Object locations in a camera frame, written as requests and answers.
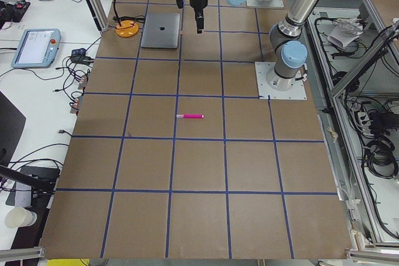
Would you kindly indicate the white paper cup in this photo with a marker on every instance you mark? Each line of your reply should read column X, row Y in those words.
column 20, row 217

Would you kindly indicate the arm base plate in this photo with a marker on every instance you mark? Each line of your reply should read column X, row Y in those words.
column 270, row 86

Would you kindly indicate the blue teach pendant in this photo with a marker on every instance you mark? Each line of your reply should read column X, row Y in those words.
column 37, row 49

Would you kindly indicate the grey closed laptop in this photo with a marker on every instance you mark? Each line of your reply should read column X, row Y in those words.
column 161, row 30

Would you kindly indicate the pink highlighter pen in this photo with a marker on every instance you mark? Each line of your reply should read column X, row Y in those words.
column 190, row 116

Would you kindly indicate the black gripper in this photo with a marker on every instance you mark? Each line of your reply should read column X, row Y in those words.
column 199, row 2

